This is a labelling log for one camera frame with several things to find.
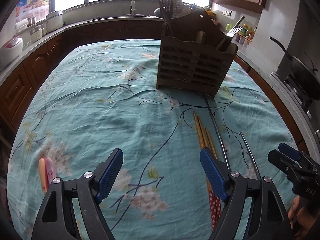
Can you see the white rice cooker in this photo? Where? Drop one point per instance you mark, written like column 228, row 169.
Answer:
column 11, row 50

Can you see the steel fork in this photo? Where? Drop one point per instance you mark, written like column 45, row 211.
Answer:
column 232, row 33

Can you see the wooden chopstick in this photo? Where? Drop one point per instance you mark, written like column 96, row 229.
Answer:
column 214, row 201
column 210, row 143
column 203, row 132

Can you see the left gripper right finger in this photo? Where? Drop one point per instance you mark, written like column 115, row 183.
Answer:
column 218, row 174

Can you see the wooden utensil holder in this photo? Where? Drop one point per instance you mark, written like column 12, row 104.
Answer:
column 195, row 54

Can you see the orange plastic spoon handle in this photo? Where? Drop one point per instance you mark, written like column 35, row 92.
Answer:
column 43, row 174

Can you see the black wok pan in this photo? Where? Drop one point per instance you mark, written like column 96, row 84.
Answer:
column 304, row 76

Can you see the right hand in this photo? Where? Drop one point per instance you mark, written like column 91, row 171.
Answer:
column 303, row 216

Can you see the teal floral tablecloth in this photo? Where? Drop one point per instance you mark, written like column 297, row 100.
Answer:
column 103, row 96

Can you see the pink plastic spoon handle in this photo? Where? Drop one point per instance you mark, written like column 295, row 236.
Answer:
column 51, row 170

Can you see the tropical wall poster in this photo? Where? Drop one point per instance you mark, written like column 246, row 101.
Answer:
column 31, row 8

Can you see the green cup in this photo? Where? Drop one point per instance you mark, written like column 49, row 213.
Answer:
column 229, row 26

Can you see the kitchen faucet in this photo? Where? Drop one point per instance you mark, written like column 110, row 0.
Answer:
column 130, row 1

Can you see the dish drying rack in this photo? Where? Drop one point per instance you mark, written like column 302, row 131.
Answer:
column 178, row 6

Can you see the white pot with lid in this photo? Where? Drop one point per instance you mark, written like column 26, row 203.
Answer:
column 54, row 21

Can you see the dark fork in holder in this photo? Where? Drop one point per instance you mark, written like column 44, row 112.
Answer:
column 166, row 8

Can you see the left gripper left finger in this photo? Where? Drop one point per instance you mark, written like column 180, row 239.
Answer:
column 106, row 174

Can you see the gas stove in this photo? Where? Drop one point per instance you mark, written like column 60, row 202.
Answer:
column 299, row 95

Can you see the long steel utensil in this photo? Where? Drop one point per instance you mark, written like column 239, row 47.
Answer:
column 222, row 146

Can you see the thin metal utensil handle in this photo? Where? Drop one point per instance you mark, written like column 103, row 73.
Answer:
column 257, row 172

